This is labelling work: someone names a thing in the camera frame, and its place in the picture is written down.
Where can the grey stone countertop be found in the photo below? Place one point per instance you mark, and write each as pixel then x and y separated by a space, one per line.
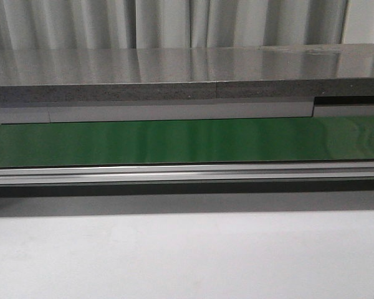
pixel 38 77

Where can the green conveyor belt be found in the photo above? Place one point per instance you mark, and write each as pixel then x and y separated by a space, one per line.
pixel 187 141

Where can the white pleated curtain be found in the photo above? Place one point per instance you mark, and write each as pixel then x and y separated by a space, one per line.
pixel 179 24

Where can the aluminium conveyor side rail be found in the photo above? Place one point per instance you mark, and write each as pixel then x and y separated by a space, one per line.
pixel 186 172

